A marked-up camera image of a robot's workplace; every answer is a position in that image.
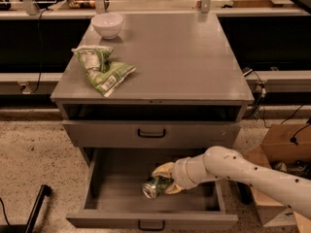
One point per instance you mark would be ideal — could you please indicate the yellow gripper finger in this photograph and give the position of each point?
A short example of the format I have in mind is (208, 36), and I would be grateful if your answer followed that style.
(173, 189)
(164, 170)

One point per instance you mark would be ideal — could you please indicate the black drawer handle lower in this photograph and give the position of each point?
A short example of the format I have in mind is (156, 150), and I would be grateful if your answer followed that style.
(151, 225)

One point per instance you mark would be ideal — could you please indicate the white ceramic bowl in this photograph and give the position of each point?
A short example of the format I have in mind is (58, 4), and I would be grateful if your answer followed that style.
(107, 25)

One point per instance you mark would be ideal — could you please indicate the green soda can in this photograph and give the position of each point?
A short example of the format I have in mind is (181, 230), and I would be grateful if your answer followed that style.
(154, 186)

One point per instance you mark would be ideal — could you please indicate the grey drawer cabinet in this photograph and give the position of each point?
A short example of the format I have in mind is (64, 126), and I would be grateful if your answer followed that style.
(185, 71)

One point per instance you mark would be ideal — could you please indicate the green crumpled chip bag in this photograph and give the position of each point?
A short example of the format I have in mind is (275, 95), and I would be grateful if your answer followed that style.
(104, 74)

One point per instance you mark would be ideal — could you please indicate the black drawer handle upper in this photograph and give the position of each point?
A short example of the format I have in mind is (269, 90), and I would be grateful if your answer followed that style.
(154, 135)

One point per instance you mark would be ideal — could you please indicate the black drawer handle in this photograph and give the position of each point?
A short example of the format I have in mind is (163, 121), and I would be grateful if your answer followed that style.
(151, 225)
(154, 135)

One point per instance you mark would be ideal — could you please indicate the open grey middle drawer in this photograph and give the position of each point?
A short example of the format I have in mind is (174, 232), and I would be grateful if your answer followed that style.
(114, 198)

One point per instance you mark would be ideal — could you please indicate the cardboard box with snacks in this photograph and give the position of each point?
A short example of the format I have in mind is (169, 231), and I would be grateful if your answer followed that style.
(284, 143)

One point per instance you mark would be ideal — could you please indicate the closed grey top drawer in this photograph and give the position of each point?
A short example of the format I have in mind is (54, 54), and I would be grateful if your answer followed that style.
(123, 134)

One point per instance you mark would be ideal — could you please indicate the black stand leg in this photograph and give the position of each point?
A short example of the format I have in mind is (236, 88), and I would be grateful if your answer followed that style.
(28, 227)

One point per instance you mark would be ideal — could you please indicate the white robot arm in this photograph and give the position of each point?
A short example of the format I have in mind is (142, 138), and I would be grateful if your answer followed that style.
(219, 163)

